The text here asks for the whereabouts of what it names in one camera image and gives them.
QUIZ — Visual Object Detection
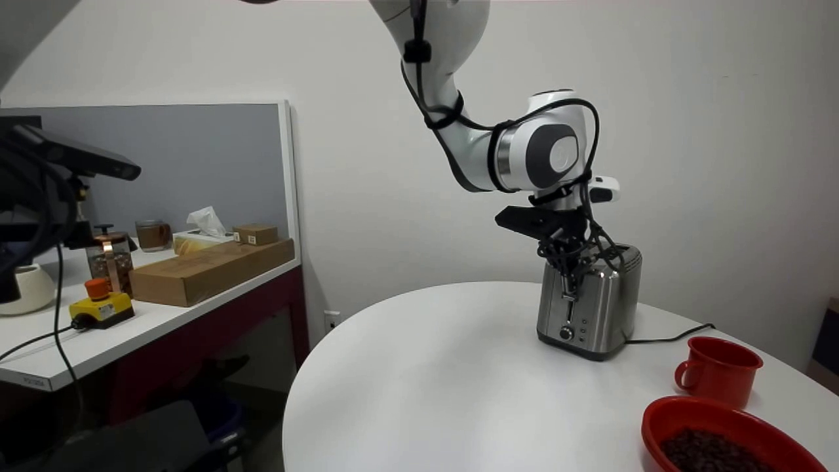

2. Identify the small glass jar device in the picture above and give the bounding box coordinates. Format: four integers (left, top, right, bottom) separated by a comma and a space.
87, 222, 134, 294

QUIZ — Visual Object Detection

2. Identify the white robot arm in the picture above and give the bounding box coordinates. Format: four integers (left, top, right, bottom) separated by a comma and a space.
370, 0, 611, 287

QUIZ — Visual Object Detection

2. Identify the black camera on stand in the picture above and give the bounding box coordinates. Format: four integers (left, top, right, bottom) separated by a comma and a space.
0, 114, 142, 300

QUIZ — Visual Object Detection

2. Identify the white round base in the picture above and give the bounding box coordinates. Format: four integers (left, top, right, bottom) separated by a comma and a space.
0, 261, 54, 316

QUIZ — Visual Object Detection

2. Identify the brown cardboard box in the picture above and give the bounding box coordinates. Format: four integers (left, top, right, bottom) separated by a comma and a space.
130, 239, 294, 306

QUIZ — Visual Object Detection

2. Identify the white side desk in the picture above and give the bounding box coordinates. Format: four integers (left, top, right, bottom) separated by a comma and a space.
0, 260, 310, 422

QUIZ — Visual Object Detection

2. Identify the black toaster power cable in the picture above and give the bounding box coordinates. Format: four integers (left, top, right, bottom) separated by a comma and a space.
625, 320, 719, 345

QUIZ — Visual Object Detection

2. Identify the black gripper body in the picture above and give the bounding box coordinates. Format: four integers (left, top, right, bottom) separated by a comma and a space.
534, 207, 598, 261

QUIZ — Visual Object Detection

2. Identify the small brown cup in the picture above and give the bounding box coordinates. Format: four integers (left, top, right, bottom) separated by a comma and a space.
135, 220, 173, 249

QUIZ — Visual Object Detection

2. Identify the silver two-slot toaster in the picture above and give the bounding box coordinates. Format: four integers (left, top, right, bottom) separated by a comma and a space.
538, 244, 643, 359

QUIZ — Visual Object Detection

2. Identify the grey partition panel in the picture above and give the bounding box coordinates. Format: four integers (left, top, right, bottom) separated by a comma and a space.
1, 102, 289, 231

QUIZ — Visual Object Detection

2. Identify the red bowl of beans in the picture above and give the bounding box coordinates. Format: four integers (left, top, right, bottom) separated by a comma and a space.
640, 396, 827, 472

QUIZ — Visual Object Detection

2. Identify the tissue box with tissue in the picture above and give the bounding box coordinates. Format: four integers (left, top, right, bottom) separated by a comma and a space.
173, 207, 236, 253

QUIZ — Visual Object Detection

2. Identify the yellow emergency stop button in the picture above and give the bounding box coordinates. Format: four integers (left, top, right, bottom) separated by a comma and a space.
68, 277, 134, 331

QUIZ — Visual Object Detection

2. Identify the black cable on desk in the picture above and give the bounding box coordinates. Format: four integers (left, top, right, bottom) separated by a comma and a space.
0, 239, 80, 382

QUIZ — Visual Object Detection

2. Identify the red plastic cup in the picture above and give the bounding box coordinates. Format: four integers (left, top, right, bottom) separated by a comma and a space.
673, 336, 763, 409

